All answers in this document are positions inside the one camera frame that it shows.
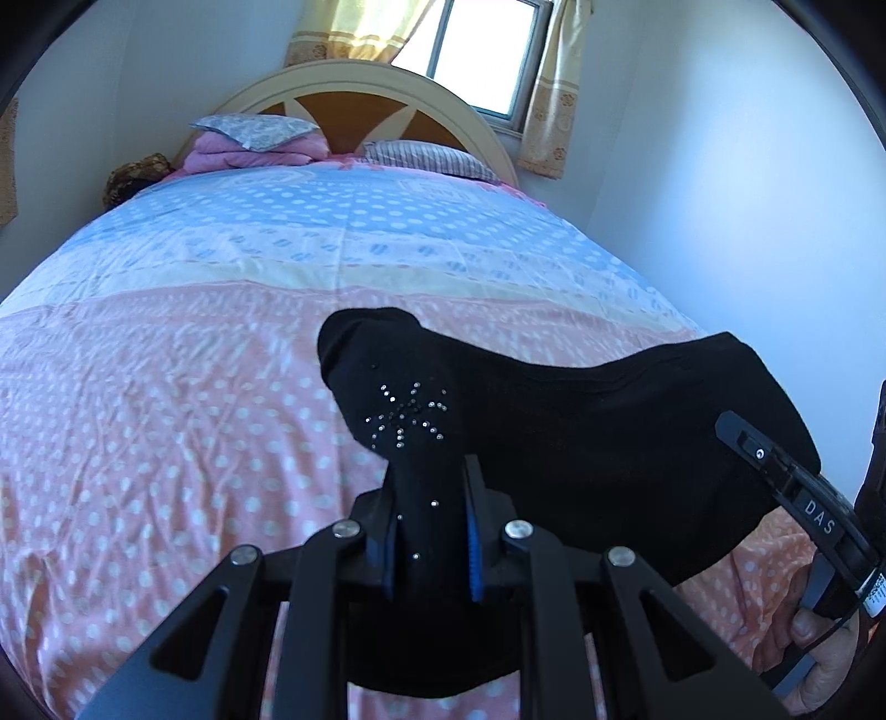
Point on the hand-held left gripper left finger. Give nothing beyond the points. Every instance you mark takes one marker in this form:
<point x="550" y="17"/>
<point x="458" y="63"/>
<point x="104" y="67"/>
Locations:
<point x="381" y="547"/>

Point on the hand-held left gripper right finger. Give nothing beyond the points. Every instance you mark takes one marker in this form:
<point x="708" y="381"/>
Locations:
<point x="475" y="540"/>

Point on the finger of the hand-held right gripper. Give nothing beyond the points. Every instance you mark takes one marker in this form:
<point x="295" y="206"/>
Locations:
<point x="817" y="516"/>

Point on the black pants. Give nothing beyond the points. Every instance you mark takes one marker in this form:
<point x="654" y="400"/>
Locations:
<point x="554" y="429"/>

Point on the person's right hand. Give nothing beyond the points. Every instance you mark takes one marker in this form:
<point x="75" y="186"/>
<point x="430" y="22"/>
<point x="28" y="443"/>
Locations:
<point x="834" y="658"/>

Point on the pastel polka dot bedsheet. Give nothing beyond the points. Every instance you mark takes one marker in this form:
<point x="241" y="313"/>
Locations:
<point x="173" y="388"/>

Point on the striped pillow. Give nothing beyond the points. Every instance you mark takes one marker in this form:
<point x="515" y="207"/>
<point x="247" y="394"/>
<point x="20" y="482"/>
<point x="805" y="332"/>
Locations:
<point x="429" y="159"/>

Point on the pink folded blanket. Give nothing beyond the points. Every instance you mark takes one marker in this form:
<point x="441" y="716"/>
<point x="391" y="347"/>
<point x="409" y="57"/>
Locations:
<point x="242" y="159"/>

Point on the grey floral pillow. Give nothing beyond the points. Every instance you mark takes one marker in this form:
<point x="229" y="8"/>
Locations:
<point x="256" y="131"/>

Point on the brown furry object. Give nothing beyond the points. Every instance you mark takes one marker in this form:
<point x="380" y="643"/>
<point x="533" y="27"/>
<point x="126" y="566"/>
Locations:
<point x="135" y="180"/>

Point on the beige patterned curtain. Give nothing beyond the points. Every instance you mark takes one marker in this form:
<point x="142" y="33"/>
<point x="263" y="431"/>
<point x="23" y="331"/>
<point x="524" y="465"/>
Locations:
<point x="554" y="104"/>
<point x="346" y="34"/>
<point x="7" y="166"/>

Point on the cream wooden headboard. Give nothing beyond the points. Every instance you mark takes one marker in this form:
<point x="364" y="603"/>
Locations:
<point x="360" y="104"/>

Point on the sliding glass window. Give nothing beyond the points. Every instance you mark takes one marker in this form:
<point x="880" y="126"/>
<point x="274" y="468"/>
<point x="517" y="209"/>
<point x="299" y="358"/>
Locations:
<point x="484" y="55"/>

